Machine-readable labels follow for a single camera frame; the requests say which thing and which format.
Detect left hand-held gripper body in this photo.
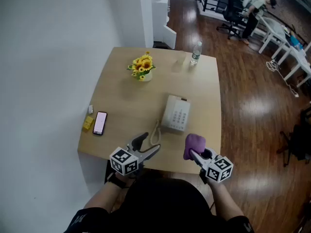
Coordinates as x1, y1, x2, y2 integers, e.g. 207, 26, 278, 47
109, 139, 147, 177

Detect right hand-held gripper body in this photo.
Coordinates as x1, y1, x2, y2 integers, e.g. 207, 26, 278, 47
199, 153, 234, 184

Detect purple cloth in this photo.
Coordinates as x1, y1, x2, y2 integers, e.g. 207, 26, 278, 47
183, 133, 207, 161

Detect person's left forearm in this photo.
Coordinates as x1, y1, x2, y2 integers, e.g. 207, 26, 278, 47
83, 172, 127, 214

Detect person's right forearm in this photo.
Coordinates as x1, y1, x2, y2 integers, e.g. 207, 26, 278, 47
208, 178, 245, 222

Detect black smartphone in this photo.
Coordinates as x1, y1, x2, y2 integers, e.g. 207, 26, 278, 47
92, 111, 108, 136

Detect small yellow box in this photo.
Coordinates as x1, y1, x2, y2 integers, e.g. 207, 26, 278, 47
82, 116, 95, 131

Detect white flower pot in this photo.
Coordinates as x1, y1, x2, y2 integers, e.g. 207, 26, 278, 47
142, 69, 154, 83

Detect yellow sunflower bouquet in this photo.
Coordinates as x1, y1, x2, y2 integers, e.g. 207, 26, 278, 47
126, 50, 156, 82

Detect black folding chair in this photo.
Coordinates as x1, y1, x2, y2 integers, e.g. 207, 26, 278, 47
276, 107, 311, 167

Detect clear plastic cup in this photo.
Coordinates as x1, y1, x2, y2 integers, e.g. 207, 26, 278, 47
175, 50, 188, 67

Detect clear water bottle green label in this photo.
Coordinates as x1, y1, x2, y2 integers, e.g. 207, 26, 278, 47
190, 40, 203, 66

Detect white water dispenser cabinet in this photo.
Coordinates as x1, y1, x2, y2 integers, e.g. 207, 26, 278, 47
150, 0, 177, 50

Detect white table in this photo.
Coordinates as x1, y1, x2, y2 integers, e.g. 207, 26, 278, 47
276, 41, 311, 88
249, 15, 293, 54

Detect blue packet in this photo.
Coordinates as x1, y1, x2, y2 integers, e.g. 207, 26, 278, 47
290, 33, 305, 51

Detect black office chair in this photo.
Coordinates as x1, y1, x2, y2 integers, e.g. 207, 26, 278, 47
216, 0, 249, 40

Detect person with head camera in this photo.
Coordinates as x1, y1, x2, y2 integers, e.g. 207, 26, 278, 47
64, 171, 255, 233

